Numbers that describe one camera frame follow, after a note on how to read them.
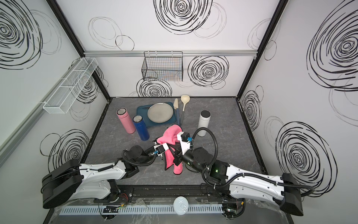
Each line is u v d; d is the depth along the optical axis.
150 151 0.64
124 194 0.73
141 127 0.84
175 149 0.60
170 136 0.62
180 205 0.66
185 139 0.54
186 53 0.89
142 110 1.09
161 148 0.58
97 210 0.69
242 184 0.49
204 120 0.83
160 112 1.11
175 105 1.12
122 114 0.83
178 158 0.56
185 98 1.17
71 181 0.42
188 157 0.57
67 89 0.71
